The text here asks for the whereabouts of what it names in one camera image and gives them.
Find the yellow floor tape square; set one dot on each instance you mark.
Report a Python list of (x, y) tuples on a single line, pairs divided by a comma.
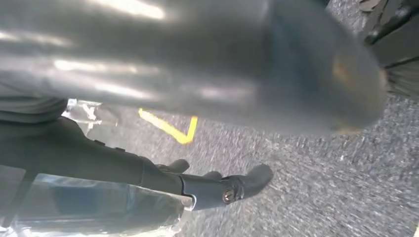
[(163, 126)]

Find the chrome base stool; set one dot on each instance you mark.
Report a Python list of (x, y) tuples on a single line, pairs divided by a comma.
[(85, 113)]

